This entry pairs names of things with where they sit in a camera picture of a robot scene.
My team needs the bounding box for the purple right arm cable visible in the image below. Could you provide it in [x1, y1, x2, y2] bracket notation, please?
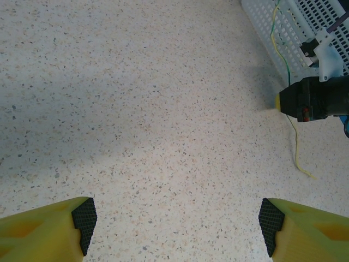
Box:
[326, 13, 349, 35]

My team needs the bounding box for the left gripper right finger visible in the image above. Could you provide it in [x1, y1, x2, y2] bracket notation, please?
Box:
[257, 197, 349, 262]

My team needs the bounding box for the grey plastic basket plain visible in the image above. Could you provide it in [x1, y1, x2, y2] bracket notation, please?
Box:
[241, 0, 349, 80]

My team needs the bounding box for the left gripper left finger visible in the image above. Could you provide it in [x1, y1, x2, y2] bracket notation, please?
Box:
[0, 196, 98, 262]

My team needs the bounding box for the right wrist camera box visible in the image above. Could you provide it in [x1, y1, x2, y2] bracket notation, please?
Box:
[299, 26, 345, 82]

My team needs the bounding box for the yellow green wire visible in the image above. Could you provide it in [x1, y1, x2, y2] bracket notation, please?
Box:
[269, 0, 318, 180]

